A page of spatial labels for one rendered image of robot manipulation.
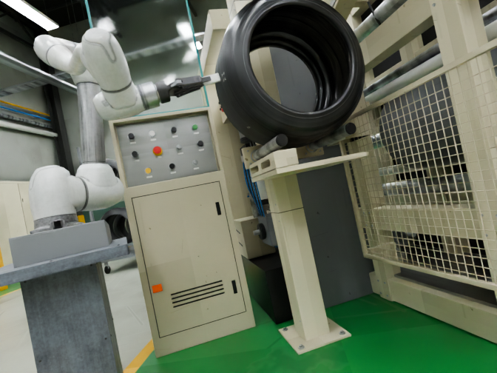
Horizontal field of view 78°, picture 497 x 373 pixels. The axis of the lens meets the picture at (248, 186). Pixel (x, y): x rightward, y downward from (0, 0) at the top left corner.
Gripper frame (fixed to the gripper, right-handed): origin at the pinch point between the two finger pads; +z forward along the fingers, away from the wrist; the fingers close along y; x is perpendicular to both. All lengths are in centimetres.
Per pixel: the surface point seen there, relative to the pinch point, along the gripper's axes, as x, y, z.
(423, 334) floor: 127, 2, 50
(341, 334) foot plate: 122, 21, 23
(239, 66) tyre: 2.6, -11.8, 8.1
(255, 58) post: -13.9, 25.9, 31.0
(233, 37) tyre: -8.4, -10.6, 10.2
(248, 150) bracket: 27.3, 22.8, 11.0
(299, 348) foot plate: 119, 21, 2
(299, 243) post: 76, 26, 21
